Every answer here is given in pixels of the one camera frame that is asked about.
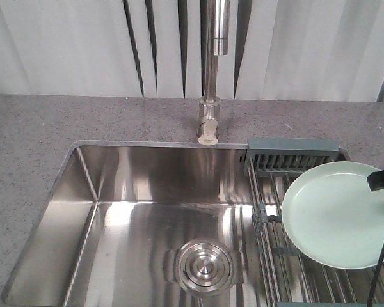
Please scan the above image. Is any steel dish drying rack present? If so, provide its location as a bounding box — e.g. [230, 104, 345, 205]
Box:
[244, 138, 384, 306]

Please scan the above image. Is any stainless steel sink basin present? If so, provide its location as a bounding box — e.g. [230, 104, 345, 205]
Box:
[2, 141, 272, 306]

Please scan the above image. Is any black camera cable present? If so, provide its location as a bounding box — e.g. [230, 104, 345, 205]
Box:
[366, 188, 384, 307]

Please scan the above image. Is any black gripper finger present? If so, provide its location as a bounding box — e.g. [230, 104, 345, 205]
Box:
[367, 169, 384, 191]

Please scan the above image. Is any chrome kitchen faucet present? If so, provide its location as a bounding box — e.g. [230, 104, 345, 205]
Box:
[197, 0, 230, 146]

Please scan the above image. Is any white pleated curtain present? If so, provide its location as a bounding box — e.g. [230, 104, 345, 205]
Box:
[0, 1, 384, 102]

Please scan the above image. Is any pale green round plate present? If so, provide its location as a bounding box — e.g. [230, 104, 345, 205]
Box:
[282, 161, 384, 269]

